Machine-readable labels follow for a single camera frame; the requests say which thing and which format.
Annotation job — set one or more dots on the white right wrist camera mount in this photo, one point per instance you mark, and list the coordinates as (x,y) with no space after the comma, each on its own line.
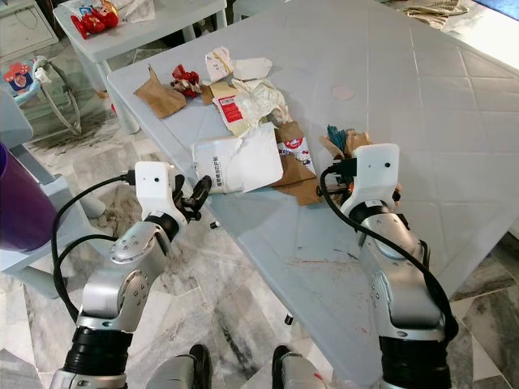
(373,174)

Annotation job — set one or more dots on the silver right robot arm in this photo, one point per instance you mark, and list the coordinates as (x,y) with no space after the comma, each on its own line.
(397,292)

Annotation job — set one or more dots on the light blue plastic chair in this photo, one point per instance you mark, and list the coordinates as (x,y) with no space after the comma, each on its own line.
(24,259)

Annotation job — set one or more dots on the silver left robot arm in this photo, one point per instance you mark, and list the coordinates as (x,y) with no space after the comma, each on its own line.
(117,284)

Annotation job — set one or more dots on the paper packet with red label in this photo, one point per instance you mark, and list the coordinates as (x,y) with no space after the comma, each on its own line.
(229,108)

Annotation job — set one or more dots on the colourful printed toy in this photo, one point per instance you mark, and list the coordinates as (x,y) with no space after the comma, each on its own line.
(20,79)

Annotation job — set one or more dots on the grey cabinet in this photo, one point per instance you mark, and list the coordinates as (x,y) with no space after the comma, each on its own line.
(24,32)

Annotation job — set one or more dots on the white paper carton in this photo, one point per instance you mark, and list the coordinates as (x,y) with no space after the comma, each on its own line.
(220,63)

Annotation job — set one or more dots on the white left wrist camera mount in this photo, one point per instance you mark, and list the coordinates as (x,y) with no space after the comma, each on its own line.
(152,186)

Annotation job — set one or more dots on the small grey plastic table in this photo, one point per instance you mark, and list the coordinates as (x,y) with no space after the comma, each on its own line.
(170,24)

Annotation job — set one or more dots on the beige cloth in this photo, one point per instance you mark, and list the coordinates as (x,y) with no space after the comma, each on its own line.
(436,10)

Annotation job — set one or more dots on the crumpled white paper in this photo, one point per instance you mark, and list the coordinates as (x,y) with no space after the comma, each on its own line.
(261,101)

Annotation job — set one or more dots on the small red wrapper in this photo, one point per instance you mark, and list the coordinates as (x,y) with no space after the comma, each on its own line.
(186,81)

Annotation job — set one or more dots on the plain brown paper bag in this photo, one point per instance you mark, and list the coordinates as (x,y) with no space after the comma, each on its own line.
(160,97)

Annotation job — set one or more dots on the white paper bag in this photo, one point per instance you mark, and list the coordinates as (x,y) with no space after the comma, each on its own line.
(239,160)

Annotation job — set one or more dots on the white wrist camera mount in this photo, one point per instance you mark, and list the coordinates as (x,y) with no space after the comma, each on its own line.
(152,186)
(373,174)

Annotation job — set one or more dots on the red snack packet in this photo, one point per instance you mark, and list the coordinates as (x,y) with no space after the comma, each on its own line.
(95,19)

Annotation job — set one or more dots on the large grey plastic table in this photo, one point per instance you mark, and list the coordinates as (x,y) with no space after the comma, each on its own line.
(413,65)

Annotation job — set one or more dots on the purple plastic rubbish bin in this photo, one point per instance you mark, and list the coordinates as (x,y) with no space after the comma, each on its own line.
(20,203)

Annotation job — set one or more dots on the teal and brown wrapper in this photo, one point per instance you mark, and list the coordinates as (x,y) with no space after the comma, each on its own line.
(342,139)

